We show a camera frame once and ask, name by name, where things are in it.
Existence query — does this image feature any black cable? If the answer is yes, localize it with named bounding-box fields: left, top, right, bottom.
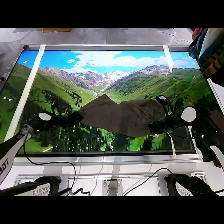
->
left=122, top=166, right=181, bottom=197
left=22, top=146, right=91, bottom=197

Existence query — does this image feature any heap of clothes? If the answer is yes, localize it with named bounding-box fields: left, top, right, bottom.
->
left=187, top=27, right=224, bottom=88

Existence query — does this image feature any silver frame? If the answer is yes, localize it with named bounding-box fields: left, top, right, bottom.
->
left=12, top=43, right=218, bottom=197

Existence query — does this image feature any grey-brown garment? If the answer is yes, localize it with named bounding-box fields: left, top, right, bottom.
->
left=79, top=93, right=168, bottom=138

